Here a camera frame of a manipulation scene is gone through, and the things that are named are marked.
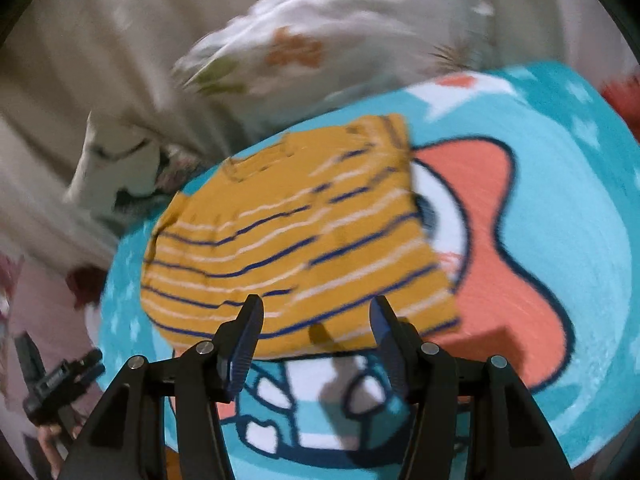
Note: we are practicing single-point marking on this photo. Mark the white floral pillow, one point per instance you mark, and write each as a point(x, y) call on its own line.
point(330, 25)

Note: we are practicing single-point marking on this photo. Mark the beige bed sheet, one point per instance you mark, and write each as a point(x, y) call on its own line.
point(100, 50)

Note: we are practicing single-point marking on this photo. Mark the blue printed blanket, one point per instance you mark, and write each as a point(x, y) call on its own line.
point(550, 240)

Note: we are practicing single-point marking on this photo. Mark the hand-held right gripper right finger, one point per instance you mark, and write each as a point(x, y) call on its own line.
point(391, 352)

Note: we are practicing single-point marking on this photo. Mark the white cloth with dark trim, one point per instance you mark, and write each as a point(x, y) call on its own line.
point(115, 165)

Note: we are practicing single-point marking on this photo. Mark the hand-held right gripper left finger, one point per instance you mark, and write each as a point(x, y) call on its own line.
point(241, 360)

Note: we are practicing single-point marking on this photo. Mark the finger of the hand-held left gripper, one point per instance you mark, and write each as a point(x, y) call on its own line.
point(91, 362)

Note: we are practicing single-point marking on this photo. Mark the pink floral sheet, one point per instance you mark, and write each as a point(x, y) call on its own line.
point(45, 305)

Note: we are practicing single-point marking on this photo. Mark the yellow striped shirt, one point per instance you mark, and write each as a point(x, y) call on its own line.
point(280, 240)

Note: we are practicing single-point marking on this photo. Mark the person's left hand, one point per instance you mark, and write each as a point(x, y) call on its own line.
point(52, 442)

